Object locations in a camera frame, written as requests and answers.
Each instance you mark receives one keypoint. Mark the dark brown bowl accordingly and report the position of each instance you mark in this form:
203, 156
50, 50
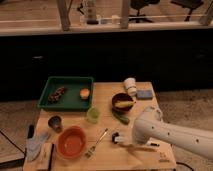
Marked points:
121, 97

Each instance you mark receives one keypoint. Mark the yellow corn cob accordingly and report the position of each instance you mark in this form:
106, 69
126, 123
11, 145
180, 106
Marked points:
124, 104

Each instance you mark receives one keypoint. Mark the green cucumber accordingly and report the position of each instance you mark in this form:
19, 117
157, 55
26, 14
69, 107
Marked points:
120, 117

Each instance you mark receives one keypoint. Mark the blue sponge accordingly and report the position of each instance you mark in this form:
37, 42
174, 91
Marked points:
144, 94

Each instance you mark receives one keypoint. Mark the grey metal cup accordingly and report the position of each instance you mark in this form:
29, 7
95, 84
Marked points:
55, 122

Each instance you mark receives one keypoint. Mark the orange plastic bowl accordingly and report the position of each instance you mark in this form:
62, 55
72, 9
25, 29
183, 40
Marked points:
71, 143

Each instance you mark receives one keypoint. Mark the green plastic tray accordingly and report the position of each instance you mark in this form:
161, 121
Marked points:
70, 100

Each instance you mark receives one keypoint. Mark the orange peach fruit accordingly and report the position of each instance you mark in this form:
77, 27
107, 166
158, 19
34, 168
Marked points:
84, 93

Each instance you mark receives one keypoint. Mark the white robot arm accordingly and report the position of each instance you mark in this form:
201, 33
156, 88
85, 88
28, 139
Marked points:
149, 124

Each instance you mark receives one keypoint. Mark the grey blue cloth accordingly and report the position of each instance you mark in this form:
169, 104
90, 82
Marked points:
33, 146

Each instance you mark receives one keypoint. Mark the green plastic cup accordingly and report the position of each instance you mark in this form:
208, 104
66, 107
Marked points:
93, 115

